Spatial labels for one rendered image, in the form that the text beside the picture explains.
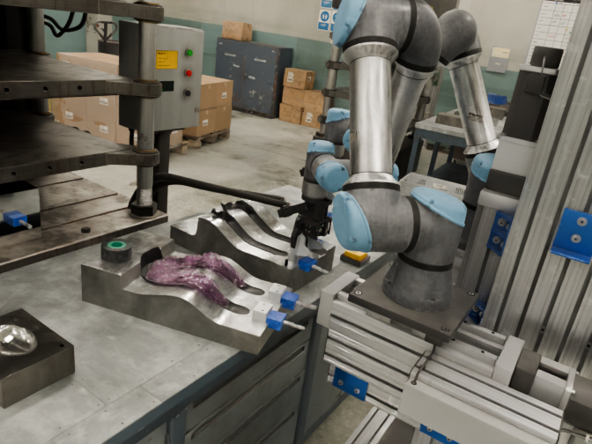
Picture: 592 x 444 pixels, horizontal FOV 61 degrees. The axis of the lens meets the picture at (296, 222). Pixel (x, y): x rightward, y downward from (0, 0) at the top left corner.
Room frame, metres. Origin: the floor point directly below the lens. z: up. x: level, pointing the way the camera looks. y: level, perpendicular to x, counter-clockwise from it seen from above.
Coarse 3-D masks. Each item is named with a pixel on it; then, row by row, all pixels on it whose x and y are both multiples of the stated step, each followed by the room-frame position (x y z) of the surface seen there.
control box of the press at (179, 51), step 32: (128, 32) 1.99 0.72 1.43; (160, 32) 1.99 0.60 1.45; (192, 32) 2.13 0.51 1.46; (128, 64) 1.99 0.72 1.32; (160, 64) 1.99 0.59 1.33; (192, 64) 2.13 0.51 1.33; (128, 96) 1.99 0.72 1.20; (160, 96) 2.00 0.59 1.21; (192, 96) 2.14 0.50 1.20; (160, 128) 2.00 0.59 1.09; (160, 160) 2.07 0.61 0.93; (160, 192) 2.07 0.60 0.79
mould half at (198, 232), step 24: (216, 216) 1.52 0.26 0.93; (240, 216) 1.57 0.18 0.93; (264, 216) 1.64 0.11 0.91; (192, 240) 1.52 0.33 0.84; (216, 240) 1.46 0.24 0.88; (240, 240) 1.46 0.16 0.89; (264, 240) 1.50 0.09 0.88; (240, 264) 1.40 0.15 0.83; (264, 264) 1.36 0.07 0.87; (288, 264) 1.34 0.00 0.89
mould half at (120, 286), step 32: (96, 256) 1.19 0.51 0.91; (224, 256) 1.32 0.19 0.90; (96, 288) 1.13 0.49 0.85; (128, 288) 1.11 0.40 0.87; (160, 288) 1.12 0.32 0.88; (224, 288) 1.18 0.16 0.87; (288, 288) 1.26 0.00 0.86; (160, 320) 1.08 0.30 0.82; (192, 320) 1.06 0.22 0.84; (224, 320) 1.06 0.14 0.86; (256, 352) 1.01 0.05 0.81
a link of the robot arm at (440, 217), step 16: (416, 192) 0.97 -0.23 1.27; (432, 192) 1.00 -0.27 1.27; (416, 208) 0.94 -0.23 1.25; (432, 208) 0.93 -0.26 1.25; (448, 208) 0.93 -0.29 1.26; (464, 208) 0.96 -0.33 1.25; (416, 224) 0.92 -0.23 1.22; (432, 224) 0.93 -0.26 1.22; (448, 224) 0.93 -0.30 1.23; (464, 224) 0.97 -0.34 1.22; (416, 240) 0.92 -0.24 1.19; (432, 240) 0.92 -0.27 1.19; (448, 240) 0.93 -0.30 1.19; (416, 256) 0.94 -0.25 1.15; (432, 256) 0.93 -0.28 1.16; (448, 256) 0.94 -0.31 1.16
